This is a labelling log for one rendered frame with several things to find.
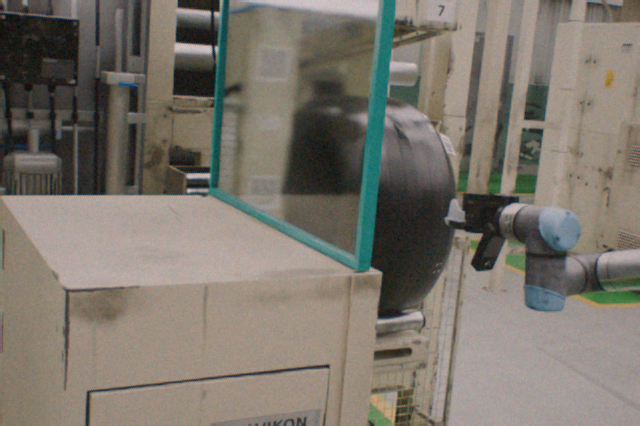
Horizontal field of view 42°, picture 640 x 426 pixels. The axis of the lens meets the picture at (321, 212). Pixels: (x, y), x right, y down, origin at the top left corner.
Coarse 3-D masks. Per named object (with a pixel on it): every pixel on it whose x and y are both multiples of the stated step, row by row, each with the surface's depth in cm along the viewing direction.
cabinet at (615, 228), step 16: (624, 128) 631; (624, 144) 631; (624, 160) 631; (624, 176) 631; (624, 192) 631; (608, 208) 646; (624, 208) 631; (608, 224) 647; (624, 224) 631; (608, 240) 646; (624, 240) 630
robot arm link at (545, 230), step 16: (528, 208) 157; (544, 208) 154; (512, 224) 158; (528, 224) 155; (544, 224) 151; (560, 224) 150; (576, 224) 151; (528, 240) 155; (544, 240) 151; (560, 240) 150; (576, 240) 152
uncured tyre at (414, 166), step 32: (416, 128) 195; (384, 160) 186; (416, 160) 190; (448, 160) 196; (384, 192) 184; (416, 192) 188; (448, 192) 192; (384, 224) 184; (416, 224) 188; (384, 256) 186; (416, 256) 190; (448, 256) 198; (384, 288) 192; (416, 288) 197
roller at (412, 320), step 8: (400, 312) 209; (408, 312) 209; (416, 312) 210; (384, 320) 204; (392, 320) 205; (400, 320) 206; (408, 320) 207; (416, 320) 208; (424, 320) 210; (376, 328) 203; (384, 328) 204; (392, 328) 205; (400, 328) 207; (408, 328) 208; (416, 328) 209
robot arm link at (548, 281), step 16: (528, 256) 155; (544, 256) 153; (560, 256) 153; (528, 272) 155; (544, 272) 153; (560, 272) 153; (576, 272) 157; (528, 288) 155; (544, 288) 153; (560, 288) 154; (576, 288) 157; (528, 304) 156; (544, 304) 153; (560, 304) 154
